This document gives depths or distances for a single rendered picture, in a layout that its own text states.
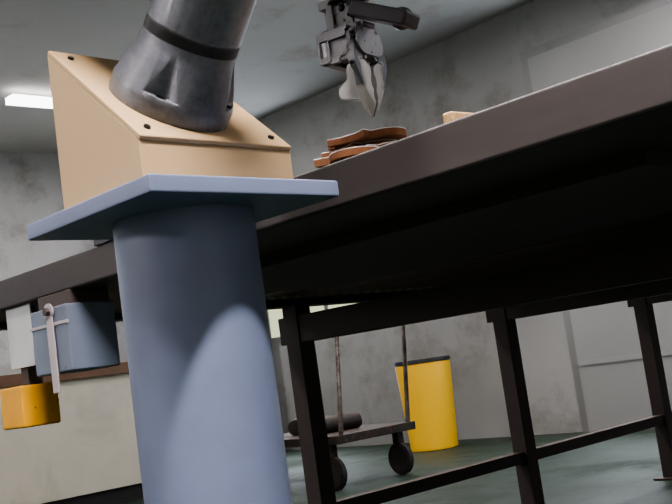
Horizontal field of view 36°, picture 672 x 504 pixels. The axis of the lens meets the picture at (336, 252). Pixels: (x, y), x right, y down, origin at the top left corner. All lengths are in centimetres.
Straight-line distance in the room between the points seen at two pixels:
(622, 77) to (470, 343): 672
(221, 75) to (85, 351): 80
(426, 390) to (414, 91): 239
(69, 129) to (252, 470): 46
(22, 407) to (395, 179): 103
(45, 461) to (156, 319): 546
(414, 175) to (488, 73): 644
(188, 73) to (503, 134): 37
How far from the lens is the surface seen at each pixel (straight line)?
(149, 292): 116
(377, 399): 846
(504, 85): 758
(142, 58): 121
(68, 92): 127
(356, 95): 167
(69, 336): 187
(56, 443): 664
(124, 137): 117
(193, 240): 115
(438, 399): 728
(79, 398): 673
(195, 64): 120
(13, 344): 212
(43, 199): 981
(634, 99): 108
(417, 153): 124
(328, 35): 170
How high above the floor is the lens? 64
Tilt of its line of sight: 7 degrees up
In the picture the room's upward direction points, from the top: 8 degrees counter-clockwise
